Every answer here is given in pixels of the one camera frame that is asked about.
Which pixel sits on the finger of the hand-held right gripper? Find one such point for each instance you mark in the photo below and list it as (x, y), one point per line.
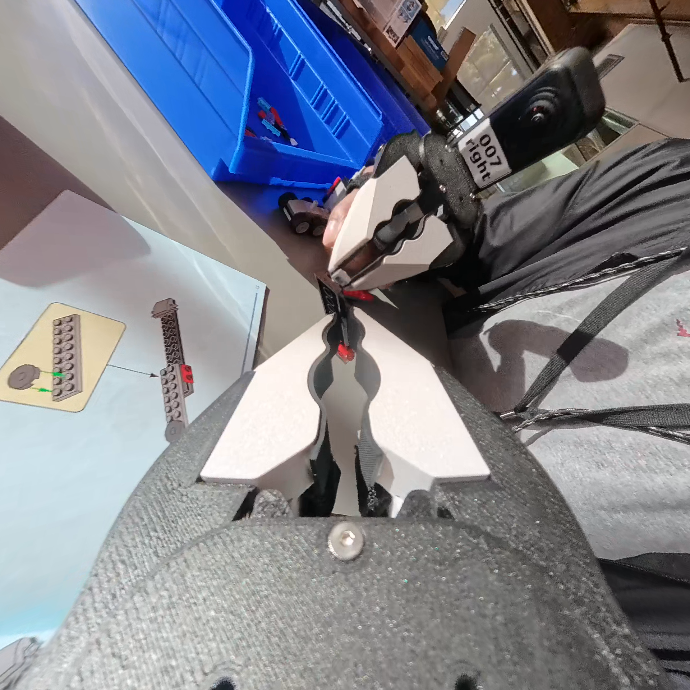
(372, 210)
(415, 248)

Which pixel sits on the grey desk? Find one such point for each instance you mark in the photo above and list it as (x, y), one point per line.
(135, 161)

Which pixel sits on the person's right forearm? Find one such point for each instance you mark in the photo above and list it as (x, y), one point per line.
(566, 215)

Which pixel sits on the pile of loose toy bricks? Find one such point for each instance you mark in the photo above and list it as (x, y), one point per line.
(269, 116)

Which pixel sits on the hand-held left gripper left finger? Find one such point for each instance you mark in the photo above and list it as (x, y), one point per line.
(264, 426)

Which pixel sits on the blue printed box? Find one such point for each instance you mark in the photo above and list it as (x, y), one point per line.
(431, 40)

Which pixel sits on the person's grey sweatshirt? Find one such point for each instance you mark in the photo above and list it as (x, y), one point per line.
(593, 485)

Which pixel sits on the light blue instruction booklet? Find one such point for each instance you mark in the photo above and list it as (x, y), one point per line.
(135, 269)

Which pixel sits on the person's black trousers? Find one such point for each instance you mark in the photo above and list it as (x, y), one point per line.
(657, 604)

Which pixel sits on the white printed box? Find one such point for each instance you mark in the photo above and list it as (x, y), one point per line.
(401, 19)

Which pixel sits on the red black toy brick truck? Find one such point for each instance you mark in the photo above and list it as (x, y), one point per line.
(304, 213)

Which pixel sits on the blue plastic bin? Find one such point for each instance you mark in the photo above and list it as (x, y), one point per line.
(188, 64)

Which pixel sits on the long black brick beam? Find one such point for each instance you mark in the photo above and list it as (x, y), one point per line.
(329, 294)

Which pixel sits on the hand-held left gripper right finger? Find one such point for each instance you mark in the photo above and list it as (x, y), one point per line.
(426, 426)

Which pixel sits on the person's right hand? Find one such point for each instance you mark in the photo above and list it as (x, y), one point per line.
(334, 226)

